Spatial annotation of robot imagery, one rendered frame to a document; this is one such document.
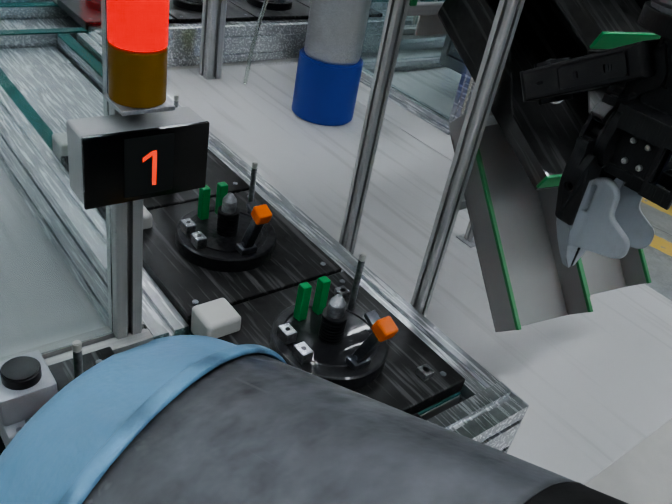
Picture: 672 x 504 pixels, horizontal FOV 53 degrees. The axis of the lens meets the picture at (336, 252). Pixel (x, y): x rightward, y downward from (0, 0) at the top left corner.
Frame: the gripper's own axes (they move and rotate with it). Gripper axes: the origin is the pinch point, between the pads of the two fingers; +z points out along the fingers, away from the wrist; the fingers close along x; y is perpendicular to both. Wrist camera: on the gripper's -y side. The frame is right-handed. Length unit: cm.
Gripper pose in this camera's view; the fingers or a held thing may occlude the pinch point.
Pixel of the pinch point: (566, 247)
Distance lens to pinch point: 59.8
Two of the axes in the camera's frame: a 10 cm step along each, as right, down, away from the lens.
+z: -1.7, 8.2, 5.5
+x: 7.8, -2.3, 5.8
